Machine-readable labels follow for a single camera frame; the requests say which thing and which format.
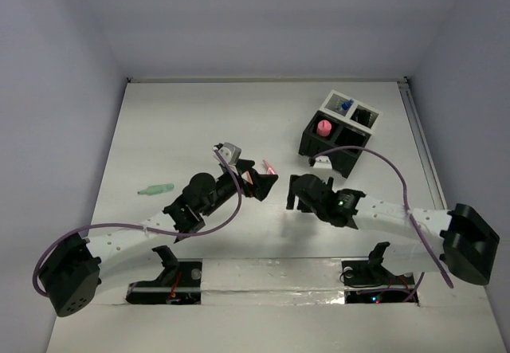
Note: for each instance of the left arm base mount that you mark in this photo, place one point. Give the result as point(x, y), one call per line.
point(179, 283)

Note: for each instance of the pink translucent highlighter cap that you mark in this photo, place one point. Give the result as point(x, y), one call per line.
point(266, 164)

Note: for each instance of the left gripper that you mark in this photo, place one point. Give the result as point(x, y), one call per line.
point(247, 178)

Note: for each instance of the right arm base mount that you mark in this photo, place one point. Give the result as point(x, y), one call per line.
point(366, 281)

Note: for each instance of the white organizer box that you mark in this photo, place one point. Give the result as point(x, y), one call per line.
point(361, 116)

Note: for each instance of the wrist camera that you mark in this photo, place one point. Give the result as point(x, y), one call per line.
point(229, 152)
point(321, 162)

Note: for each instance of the blue cap black highlighter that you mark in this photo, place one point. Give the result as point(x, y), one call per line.
point(346, 105)

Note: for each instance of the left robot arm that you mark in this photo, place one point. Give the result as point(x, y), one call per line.
point(76, 268)

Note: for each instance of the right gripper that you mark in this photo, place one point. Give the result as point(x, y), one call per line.
point(291, 199)

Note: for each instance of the green translucent highlighter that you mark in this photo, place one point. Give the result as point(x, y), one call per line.
point(157, 189)

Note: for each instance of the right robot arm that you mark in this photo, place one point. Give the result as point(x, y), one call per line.
point(458, 239)

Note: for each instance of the orange translucent highlighter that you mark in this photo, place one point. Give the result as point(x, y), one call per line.
point(248, 177)

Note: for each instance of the pink cap black highlighter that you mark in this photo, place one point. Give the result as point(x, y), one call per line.
point(324, 128)

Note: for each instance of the black slotted organizer box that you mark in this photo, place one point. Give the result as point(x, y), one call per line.
point(341, 134)

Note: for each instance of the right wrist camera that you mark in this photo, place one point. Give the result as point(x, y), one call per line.
point(321, 162)

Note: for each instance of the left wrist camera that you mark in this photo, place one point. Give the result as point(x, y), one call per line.
point(229, 152)

